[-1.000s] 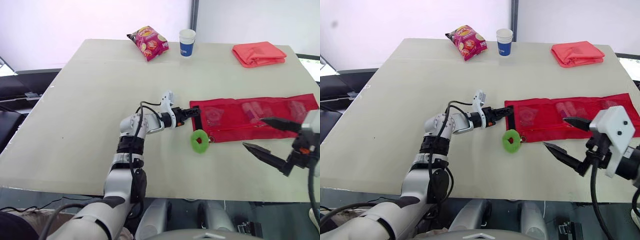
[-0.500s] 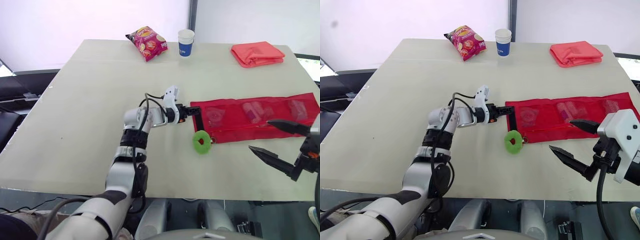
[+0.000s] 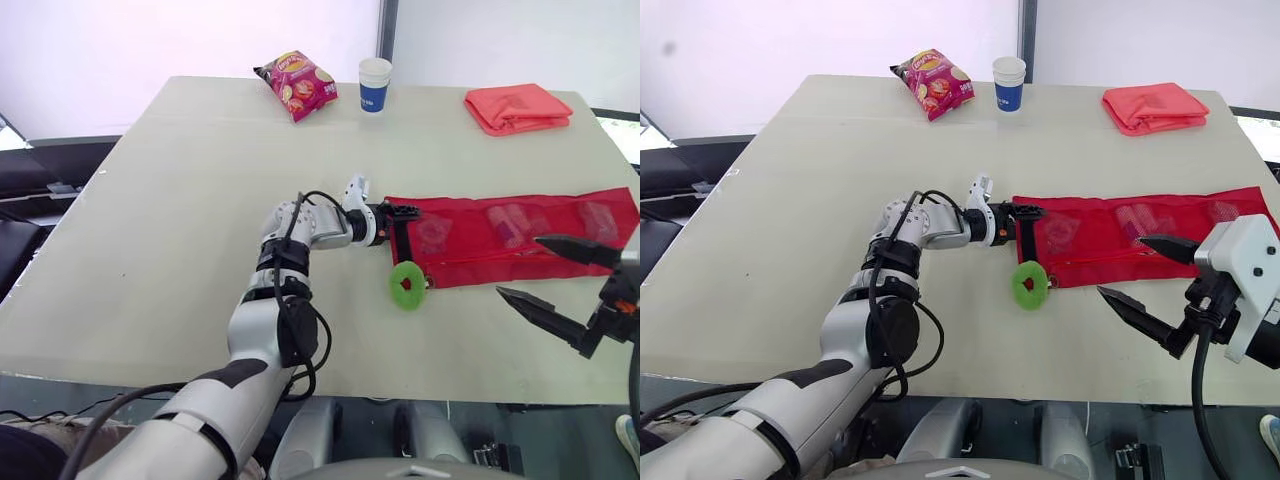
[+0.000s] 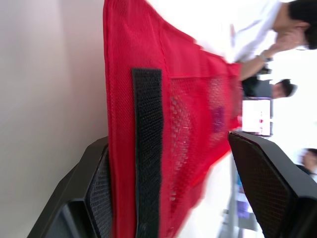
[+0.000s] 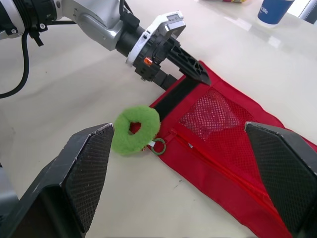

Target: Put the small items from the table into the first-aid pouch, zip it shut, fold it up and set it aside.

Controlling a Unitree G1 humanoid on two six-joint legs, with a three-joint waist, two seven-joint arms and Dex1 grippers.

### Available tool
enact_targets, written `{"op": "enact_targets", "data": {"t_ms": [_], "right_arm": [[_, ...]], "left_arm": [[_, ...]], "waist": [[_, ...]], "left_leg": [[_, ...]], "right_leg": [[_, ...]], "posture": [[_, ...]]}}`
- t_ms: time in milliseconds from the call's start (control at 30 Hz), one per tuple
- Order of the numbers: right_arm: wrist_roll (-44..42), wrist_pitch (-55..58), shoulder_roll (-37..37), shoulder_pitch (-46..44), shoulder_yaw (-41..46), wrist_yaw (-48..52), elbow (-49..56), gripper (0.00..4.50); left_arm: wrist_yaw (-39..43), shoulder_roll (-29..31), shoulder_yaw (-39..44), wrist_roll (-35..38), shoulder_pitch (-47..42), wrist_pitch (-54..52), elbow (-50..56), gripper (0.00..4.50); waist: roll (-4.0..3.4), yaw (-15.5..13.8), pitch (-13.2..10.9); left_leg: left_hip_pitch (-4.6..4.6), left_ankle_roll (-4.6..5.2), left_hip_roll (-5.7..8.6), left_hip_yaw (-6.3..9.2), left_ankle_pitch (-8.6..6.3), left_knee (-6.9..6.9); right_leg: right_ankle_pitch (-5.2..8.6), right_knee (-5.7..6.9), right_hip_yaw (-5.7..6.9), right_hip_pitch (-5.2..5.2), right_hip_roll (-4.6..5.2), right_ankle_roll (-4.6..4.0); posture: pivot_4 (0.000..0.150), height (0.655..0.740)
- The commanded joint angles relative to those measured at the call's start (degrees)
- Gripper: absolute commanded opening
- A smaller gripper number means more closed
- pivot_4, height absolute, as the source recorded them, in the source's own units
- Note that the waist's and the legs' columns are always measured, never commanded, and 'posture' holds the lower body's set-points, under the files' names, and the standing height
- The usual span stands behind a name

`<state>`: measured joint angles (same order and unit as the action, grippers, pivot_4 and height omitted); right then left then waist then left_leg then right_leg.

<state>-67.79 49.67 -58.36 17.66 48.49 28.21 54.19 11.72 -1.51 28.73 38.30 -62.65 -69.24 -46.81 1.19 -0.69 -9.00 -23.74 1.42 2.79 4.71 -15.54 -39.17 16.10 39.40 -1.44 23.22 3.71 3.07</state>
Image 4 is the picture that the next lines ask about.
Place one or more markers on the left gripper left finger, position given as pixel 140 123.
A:
pixel 81 198

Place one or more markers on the person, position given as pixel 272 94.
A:
pixel 308 163
pixel 270 88
pixel 260 32

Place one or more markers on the red mesh pouch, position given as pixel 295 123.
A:
pixel 138 49

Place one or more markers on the laptop screen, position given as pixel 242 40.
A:
pixel 256 116

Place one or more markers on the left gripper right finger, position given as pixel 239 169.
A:
pixel 272 188

